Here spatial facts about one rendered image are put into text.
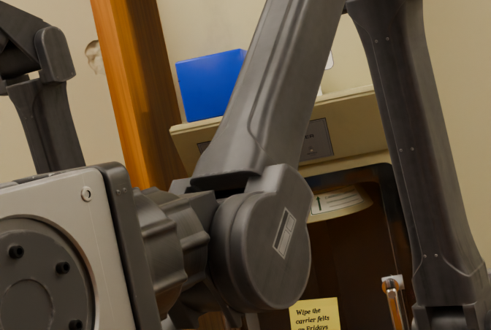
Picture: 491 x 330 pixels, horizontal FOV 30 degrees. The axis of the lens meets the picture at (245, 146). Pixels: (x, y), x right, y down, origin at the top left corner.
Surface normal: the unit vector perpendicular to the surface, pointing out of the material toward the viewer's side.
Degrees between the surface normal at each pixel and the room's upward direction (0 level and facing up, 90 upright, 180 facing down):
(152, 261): 90
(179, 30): 90
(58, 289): 90
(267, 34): 43
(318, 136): 135
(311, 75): 92
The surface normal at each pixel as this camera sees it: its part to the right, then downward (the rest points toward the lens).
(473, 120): -0.11, 0.07
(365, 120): 0.07, 0.74
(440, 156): 0.77, -0.12
